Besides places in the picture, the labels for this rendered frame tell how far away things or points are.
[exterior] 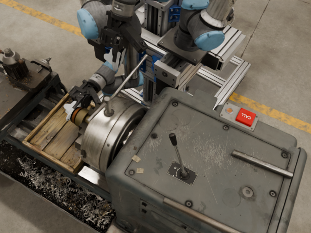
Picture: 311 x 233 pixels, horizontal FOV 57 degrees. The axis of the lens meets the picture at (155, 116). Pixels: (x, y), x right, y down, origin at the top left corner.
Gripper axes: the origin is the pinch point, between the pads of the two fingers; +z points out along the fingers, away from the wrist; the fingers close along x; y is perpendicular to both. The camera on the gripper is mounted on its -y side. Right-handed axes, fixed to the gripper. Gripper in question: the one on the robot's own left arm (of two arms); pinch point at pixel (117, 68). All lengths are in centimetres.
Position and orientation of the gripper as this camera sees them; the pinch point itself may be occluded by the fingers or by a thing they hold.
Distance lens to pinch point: 110.7
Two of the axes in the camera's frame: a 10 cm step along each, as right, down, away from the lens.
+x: -4.2, 4.3, -8.0
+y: -8.7, -4.3, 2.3
